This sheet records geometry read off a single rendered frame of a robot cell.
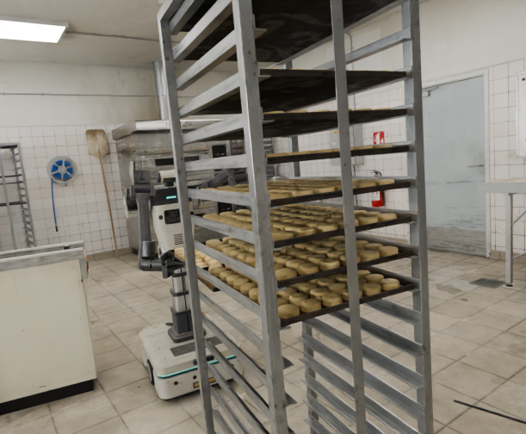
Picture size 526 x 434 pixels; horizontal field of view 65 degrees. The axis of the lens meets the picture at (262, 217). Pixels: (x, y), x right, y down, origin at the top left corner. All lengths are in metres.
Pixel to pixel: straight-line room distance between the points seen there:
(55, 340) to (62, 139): 4.56
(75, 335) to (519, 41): 4.74
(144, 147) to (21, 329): 3.89
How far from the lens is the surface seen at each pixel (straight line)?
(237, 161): 1.00
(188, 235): 1.45
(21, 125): 6.94
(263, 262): 0.88
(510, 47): 5.21
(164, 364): 2.51
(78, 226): 7.01
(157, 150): 6.27
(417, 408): 1.34
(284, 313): 0.98
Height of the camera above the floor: 1.32
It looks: 8 degrees down
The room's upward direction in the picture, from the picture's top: 5 degrees counter-clockwise
